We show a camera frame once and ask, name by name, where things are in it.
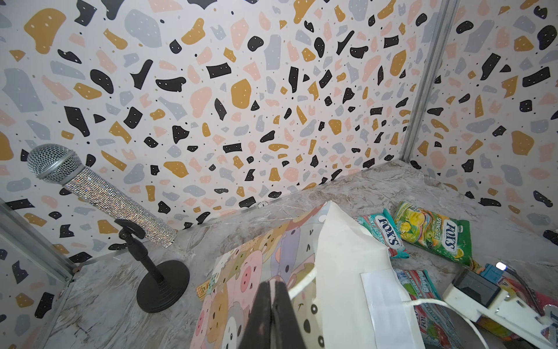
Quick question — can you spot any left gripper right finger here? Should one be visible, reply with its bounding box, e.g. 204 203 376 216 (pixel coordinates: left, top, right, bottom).
271 280 306 349

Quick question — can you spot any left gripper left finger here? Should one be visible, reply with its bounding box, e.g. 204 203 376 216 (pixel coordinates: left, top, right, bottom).
238 282 272 349

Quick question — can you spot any white paper gift bag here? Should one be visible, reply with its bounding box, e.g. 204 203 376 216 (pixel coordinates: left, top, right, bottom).
189 200 489 349

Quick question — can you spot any teal fruit Fox's candy bag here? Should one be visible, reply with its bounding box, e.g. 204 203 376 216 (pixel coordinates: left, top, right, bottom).
355 209 410 259

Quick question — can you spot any yellow green Fox's candy bag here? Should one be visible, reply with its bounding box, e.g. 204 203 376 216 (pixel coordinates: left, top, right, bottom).
394 202 476 268

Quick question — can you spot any small orange paper tag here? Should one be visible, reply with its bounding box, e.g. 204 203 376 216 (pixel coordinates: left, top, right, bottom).
196 280 211 301

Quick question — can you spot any glitter microphone on stand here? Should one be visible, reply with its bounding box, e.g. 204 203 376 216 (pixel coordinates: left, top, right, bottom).
27 143 191 314

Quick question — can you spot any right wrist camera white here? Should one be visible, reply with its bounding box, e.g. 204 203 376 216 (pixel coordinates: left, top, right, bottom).
443 269 552 348

